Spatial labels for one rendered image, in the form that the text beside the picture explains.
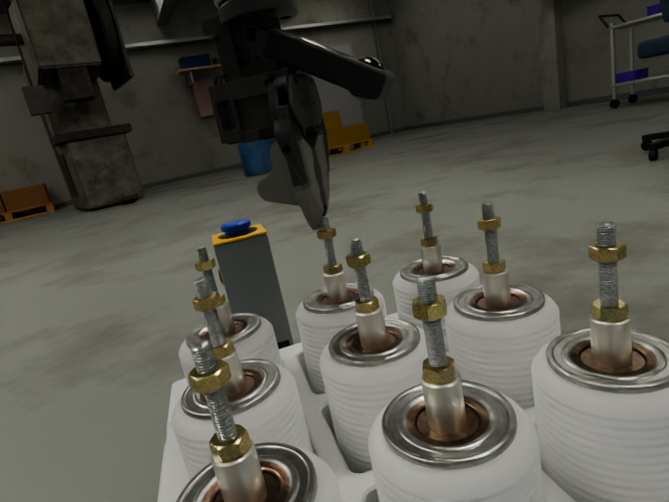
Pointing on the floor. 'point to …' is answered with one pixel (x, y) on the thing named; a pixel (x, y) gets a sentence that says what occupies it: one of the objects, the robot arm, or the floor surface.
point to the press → (77, 93)
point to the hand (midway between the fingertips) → (322, 214)
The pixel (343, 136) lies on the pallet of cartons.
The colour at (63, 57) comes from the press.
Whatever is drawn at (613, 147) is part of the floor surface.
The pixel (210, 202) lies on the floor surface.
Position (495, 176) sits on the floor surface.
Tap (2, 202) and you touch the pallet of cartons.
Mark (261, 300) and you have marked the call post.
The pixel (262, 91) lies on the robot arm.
